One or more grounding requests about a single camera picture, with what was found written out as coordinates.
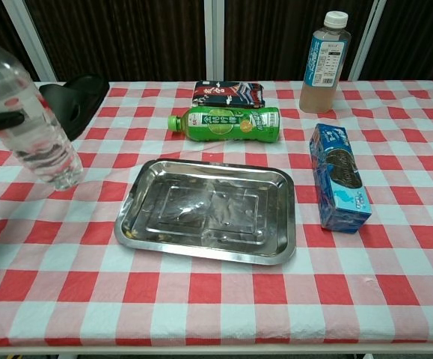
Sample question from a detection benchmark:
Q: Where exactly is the transparent water bottle white cap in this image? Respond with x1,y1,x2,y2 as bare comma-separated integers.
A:
0,25,85,191

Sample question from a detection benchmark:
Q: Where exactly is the stainless steel tray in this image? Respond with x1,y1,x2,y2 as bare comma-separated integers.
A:
114,159,297,266

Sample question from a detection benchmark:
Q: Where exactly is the green tea bottle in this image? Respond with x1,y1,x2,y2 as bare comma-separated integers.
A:
168,105,280,144

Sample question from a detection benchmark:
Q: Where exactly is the blue-labelled drink bottle white cap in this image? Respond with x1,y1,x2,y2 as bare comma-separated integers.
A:
298,10,352,114

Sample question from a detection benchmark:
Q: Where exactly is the black rubber slipper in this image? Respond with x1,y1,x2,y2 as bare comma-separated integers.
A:
38,74,111,141

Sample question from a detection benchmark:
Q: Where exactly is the dark red snack packet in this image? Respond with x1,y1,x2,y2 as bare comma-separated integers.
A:
192,80,266,111

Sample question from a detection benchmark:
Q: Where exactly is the red white checked tablecloth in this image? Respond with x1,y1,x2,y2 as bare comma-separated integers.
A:
0,80,433,347

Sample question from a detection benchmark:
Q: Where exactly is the blue cookie box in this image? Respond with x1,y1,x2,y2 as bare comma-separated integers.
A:
309,123,373,233

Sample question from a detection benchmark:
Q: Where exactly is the white partition post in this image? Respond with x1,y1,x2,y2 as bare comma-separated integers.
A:
203,0,226,82
0,0,58,83
348,0,387,82

